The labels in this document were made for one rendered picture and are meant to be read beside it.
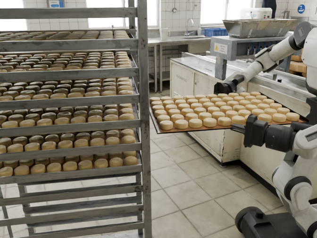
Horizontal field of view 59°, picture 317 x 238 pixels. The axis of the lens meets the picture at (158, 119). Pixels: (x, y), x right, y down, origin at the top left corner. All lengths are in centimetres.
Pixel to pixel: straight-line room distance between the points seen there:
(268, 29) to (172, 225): 173
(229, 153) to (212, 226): 80
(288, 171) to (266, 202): 91
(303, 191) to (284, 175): 11
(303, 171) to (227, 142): 115
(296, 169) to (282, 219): 58
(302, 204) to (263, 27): 148
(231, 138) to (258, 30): 94
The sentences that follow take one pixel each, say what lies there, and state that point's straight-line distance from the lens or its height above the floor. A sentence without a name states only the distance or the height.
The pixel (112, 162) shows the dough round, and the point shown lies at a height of 88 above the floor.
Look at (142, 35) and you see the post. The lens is 88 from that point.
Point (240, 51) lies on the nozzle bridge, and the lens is 250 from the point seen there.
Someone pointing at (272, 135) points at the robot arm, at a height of 102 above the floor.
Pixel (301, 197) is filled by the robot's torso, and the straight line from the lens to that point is 158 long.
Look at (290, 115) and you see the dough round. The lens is 122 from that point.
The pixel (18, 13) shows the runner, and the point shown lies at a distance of 93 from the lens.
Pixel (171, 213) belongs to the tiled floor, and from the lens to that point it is 220.
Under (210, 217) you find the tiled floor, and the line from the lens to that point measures 220.
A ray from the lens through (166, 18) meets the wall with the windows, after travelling 570.
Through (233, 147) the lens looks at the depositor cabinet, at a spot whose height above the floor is 22.
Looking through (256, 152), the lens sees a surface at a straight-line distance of 253.
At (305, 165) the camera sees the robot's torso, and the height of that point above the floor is 70.
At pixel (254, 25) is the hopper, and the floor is 128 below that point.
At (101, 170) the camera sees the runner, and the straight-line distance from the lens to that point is 105.
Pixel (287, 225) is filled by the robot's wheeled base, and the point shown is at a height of 17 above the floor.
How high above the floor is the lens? 143
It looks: 22 degrees down
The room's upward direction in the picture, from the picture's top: straight up
